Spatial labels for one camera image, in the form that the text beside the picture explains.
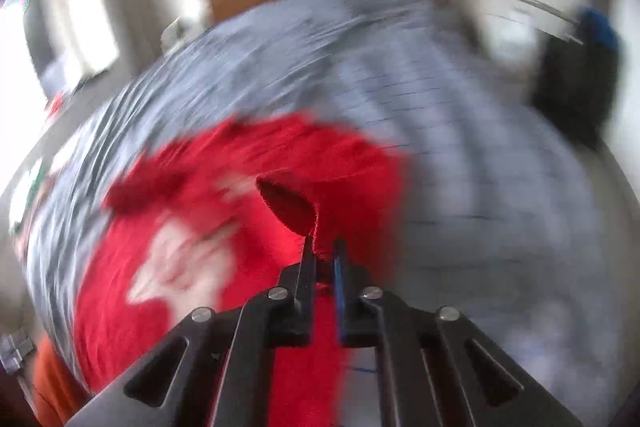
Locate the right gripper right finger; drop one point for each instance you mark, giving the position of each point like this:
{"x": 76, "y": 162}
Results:
{"x": 435, "y": 368}

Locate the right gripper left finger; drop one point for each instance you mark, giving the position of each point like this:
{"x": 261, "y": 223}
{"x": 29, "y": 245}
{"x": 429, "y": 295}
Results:
{"x": 212, "y": 369}

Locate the red knit sweater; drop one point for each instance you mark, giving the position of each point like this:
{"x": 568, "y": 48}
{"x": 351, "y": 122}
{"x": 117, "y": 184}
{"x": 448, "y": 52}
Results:
{"x": 212, "y": 220}

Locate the orange trousers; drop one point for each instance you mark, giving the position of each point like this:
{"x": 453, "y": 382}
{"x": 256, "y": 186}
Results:
{"x": 58, "y": 396}

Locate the black blue jacket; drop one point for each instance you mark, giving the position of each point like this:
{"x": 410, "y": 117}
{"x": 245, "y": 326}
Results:
{"x": 578, "y": 77}

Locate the white desk fan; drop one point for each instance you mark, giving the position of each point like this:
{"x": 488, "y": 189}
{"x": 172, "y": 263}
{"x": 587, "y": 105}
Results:
{"x": 178, "y": 33}

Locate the white desk cabinet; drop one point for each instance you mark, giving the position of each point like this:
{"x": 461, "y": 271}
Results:
{"x": 513, "y": 31}

